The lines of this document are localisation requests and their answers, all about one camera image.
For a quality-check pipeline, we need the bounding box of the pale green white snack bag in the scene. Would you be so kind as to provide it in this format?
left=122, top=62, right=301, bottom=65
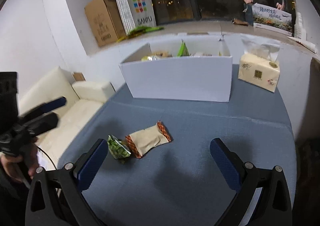
left=177, top=41, right=190, bottom=57

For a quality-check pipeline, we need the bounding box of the beige orange-edged snack packet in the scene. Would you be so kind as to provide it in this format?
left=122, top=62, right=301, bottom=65
left=125, top=121, right=172, bottom=159

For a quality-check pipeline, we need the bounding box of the white open storage box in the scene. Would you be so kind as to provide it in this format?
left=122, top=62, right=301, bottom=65
left=119, top=34, right=233, bottom=102

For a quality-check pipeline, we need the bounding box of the printed tissue box on sill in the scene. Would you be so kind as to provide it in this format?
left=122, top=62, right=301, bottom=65
left=244, top=3, right=293, bottom=36

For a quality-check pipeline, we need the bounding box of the white Sanfu shopping bag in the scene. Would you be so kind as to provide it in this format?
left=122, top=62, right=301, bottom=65
left=116, top=0, right=157, bottom=35

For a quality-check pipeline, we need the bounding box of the cream leather sofa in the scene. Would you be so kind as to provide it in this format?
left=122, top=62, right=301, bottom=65
left=18, top=67, right=115, bottom=170

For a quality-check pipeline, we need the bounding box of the person's left hand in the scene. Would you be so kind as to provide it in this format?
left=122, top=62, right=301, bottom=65
left=1, top=138, right=39, bottom=183

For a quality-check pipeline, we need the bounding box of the brown cardboard box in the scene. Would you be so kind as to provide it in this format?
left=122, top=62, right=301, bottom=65
left=85, top=0, right=126, bottom=47

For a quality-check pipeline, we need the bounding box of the yellow barcode snack bag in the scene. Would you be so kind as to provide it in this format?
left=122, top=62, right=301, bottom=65
left=141, top=55, right=161, bottom=61

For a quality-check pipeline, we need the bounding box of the green pea snack packet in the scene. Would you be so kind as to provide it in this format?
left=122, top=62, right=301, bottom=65
left=107, top=135, right=131, bottom=159

